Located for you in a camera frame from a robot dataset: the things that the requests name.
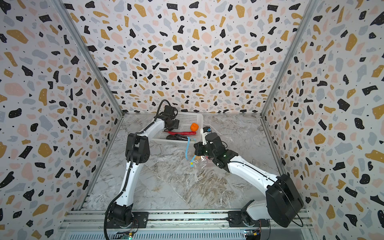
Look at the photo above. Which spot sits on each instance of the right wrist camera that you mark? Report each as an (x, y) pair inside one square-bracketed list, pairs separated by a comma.
[(205, 131)]

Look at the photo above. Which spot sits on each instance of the clear zip top bag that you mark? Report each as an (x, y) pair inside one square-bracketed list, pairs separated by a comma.
[(198, 156)]

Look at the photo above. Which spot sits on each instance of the white plastic basket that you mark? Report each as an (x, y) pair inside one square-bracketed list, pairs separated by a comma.
[(185, 122)]

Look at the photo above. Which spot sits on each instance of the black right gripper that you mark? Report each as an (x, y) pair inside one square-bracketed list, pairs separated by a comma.
[(202, 149)]

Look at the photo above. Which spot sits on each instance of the aluminium left corner post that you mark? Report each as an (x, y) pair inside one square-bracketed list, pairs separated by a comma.
[(65, 16)]

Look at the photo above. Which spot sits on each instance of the aluminium front rail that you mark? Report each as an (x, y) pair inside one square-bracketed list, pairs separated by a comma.
[(183, 225)]

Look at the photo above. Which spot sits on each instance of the red toy chili pepper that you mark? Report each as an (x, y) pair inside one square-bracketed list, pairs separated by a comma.
[(181, 133)]

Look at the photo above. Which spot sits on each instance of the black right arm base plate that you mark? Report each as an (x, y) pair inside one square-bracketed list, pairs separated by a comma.
[(238, 219)]

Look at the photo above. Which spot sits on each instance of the aluminium corner post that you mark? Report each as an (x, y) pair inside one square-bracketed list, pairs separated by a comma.
[(290, 54), (65, 16)]

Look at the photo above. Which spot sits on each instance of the orange toy fruit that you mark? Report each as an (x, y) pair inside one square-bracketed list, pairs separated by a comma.
[(194, 127)]

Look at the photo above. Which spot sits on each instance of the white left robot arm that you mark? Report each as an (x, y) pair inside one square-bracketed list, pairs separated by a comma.
[(137, 153)]

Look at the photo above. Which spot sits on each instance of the aluminium right corner post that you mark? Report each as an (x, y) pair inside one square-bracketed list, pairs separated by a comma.
[(290, 54)]

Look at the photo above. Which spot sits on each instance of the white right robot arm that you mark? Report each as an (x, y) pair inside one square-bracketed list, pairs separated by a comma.
[(282, 201)]

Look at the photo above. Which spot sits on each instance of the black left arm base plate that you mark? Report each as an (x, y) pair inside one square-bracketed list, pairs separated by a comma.
[(127, 221)]

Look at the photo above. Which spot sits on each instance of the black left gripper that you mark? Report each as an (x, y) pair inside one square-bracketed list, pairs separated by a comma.
[(176, 123)]

